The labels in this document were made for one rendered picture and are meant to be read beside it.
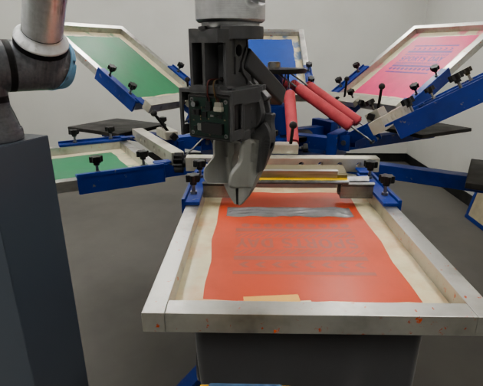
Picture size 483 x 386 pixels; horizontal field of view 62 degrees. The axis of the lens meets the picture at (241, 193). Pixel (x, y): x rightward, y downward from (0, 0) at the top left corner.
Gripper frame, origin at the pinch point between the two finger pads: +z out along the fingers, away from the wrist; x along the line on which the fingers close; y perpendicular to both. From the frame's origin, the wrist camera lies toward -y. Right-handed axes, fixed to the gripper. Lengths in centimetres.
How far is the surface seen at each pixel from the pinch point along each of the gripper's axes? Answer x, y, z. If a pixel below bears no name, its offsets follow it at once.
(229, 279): -13.4, -16.4, 26.8
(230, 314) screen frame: -4.3, -3.3, 23.0
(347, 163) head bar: -15, -93, 21
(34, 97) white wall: -488, -260, 47
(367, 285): 10.8, -29.5, 26.7
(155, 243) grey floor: -178, -153, 126
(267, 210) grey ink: -24, -52, 27
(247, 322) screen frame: -1.9, -4.7, 24.6
